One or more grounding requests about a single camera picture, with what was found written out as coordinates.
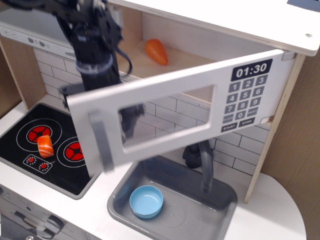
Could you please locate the orange toy carrot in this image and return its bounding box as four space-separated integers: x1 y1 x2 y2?
144 38 168 66

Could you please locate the black toy stove top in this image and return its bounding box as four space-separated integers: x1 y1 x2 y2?
0 103 97 200

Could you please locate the white wooden microwave cabinet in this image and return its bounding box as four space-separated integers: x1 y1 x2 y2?
112 0 320 203

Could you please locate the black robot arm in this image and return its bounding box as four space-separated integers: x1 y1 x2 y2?
3 0 129 98

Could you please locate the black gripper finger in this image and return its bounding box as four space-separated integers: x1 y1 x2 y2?
119 104 145 138

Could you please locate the grey sink basin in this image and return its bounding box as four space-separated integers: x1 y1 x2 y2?
107 156 238 240

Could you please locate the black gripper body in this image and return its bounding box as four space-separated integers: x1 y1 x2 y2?
59 59 121 109

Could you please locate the grey oven front handle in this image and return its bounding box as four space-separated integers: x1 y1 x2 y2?
11 211 65 240

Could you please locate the light blue bowl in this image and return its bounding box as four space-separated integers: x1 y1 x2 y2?
129 185 164 219

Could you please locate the white toy microwave door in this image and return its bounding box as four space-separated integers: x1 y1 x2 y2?
67 49 296 175

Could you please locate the dark grey faucet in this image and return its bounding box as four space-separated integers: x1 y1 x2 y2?
182 140 214 193

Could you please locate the grey range hood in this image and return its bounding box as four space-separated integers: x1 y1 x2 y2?
0 6 76 61

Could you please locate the salmon sushi toy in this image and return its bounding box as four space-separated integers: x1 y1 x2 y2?
37 135 54 158

